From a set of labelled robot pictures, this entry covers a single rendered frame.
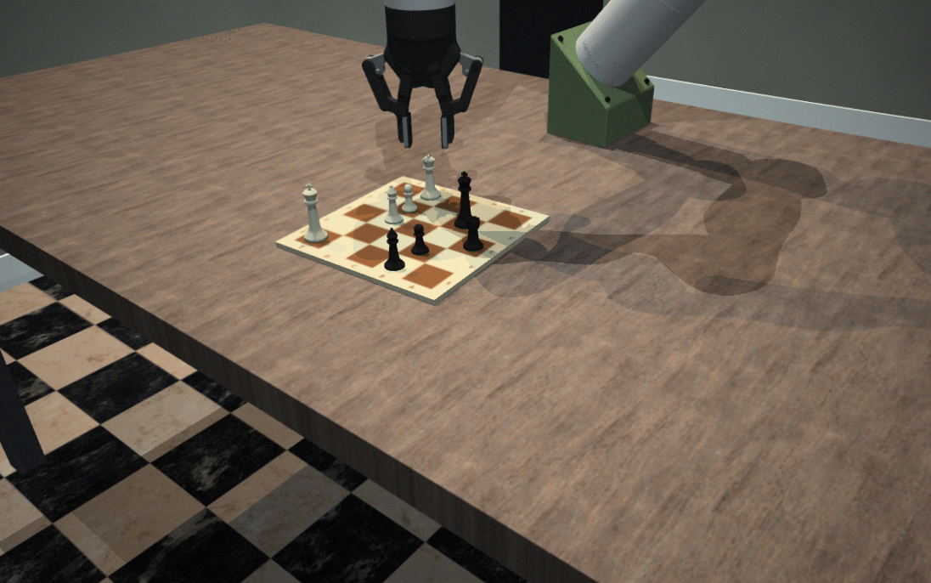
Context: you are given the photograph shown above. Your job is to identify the white bishop chess piece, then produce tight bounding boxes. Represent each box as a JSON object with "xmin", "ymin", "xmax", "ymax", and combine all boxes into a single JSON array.
[{"xmin": 385, "ymin": 185, "xmax": 403, "ymax": 224}]

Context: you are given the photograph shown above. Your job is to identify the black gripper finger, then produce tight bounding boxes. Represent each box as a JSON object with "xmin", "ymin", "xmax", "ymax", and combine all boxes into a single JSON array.
[
  {"xmin": 427, "ymin": 52, "xmax": 483, "ymax": 149},
  {"xmin": 362, "ymin": 53, "xmax": 415, "ymax": 148}
]

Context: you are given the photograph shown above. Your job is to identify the white pawn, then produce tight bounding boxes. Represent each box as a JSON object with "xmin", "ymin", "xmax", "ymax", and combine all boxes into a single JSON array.
[{"xmin": 402, "ymin": 184, "xmax": 417, "ymax": 212}]

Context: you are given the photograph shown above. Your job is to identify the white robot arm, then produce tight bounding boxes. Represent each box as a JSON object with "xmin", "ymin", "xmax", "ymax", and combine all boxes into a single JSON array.
[{"xmin": 384, "ymin": 0, "xmax": 707, "ymax": 87}]

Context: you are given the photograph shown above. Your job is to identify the cream and brown chessboard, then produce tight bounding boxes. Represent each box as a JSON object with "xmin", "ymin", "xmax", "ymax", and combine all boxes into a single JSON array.
[{"xmin": 275, "ymin": 176, "xmax": 550, "ymax": 305}]

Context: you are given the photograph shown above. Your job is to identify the white chess king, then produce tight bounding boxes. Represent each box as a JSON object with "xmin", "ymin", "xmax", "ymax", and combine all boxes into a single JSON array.
[{"xmin": 302, "ymin": 184, "xmax": 328, "ymax": 243}]

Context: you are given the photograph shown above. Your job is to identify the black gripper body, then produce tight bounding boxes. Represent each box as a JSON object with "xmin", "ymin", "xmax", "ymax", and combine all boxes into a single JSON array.
[{"xmin": 384, "ymin": 4, "xmax": 461, "ymax": 88}]

